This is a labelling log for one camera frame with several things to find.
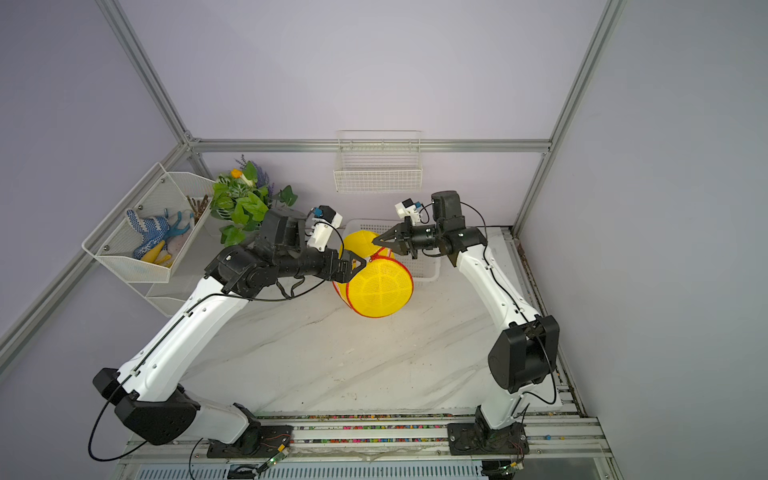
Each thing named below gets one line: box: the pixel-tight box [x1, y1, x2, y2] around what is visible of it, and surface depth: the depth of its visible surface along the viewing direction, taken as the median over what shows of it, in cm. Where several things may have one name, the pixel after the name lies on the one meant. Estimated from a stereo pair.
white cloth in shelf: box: [164, 216, 195, 266], surface depth 80 cm
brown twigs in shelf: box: [186, 194, 209, 225], surface depth 85 cm
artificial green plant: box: [210, 154, 298, 247], surface depth 85 cm
